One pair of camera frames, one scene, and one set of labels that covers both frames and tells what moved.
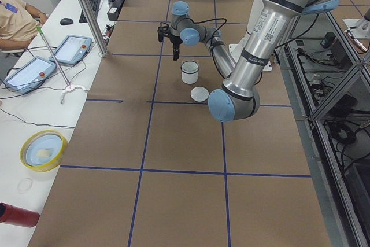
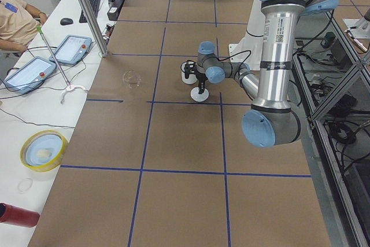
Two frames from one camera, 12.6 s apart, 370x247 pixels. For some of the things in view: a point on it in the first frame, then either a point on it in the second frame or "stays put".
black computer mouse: x=65 y=21 stays put
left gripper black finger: x=176 y=51 to x=202 y=86
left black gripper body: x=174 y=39 to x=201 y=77
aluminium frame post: x=89 y=17 stays put
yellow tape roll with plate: x=41 y=150 stays put
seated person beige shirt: x=19 y=22 stays put
